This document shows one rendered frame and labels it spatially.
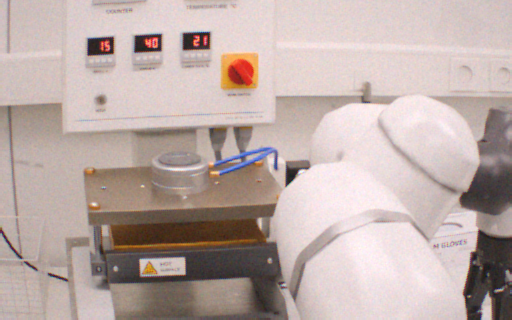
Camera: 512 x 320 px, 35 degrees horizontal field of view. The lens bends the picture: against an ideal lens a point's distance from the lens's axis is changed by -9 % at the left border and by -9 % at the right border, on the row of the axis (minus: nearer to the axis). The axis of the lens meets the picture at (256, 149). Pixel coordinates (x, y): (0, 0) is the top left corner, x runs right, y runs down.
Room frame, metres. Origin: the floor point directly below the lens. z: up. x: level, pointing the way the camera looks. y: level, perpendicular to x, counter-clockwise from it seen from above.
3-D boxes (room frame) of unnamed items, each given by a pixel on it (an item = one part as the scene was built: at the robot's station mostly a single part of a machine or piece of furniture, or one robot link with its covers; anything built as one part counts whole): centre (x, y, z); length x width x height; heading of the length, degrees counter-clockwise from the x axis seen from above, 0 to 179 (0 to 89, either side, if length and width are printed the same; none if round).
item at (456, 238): (1.62, -0.37, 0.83); 0.23 x 0.12 x 0.07; 106
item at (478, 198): (1.08, -0.33, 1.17); 0.18 x 0.10 x 0.13; 139
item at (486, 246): (1.12, -0.36, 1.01); 0.08 x 0.08 x 0.09
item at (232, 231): (1.15, 0.09, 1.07); 0.22 x 0.17 x 0.10; 103
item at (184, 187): (1.19, 0.09, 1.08); 0.31 x 0.24 x 0.13; 103
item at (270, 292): (1.11, -0.05, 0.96); 0.26 x 0.05 x 0.07; 13
